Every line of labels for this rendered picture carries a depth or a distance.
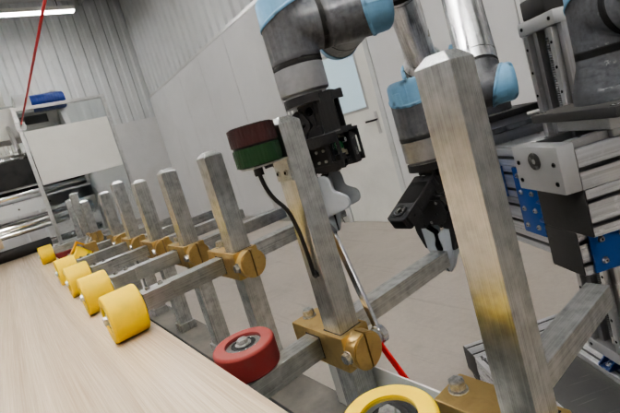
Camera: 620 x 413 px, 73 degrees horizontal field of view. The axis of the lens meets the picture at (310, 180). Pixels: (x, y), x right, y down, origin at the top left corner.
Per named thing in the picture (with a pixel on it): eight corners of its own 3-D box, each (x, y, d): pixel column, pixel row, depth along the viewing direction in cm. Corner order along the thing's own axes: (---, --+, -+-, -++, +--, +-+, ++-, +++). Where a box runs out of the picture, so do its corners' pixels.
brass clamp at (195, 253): (194, 255, 107) (187, 236, 106) (215, 259, 96) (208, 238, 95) (171, 265, 103) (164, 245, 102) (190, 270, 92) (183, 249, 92)
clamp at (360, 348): (325, 336, 67) (315, 306, 67) (387, 358, 56) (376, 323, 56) (297, 354, 64) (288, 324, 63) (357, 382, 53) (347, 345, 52)
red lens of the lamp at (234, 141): (262, 141, 56) (257, 125, 56) (287, 134, 51) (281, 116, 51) (222, 152, 53) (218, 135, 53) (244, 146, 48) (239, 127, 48)
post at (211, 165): (286, 384, 83) (211, 150, 77) (296, 391, 80) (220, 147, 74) (271, 395, 81) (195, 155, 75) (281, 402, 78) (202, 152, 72)
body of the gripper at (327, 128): (345, 172, 58) (321, 88, 57) (296, 182, 63) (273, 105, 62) (367, 161, 65) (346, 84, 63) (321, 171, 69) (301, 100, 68)
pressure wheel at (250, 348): (276, 391, 60) (253, 317, 59) (309, 411, 54) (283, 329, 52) (227, 426, 56) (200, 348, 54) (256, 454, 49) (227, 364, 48)
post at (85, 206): (119, 292, 204) (86, 199, 198) (121, 294, 201) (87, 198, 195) (112, 296, 202) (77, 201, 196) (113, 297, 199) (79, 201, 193)
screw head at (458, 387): (455, 381, 46) (452, 371, 46) (472, 386, 44) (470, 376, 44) (444, 392, 44) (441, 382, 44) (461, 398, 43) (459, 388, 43)
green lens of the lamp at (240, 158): (268, 159, 57) (263, 143, 56) (292, 153, 52) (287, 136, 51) (229, 171, 53) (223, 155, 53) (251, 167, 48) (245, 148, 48)
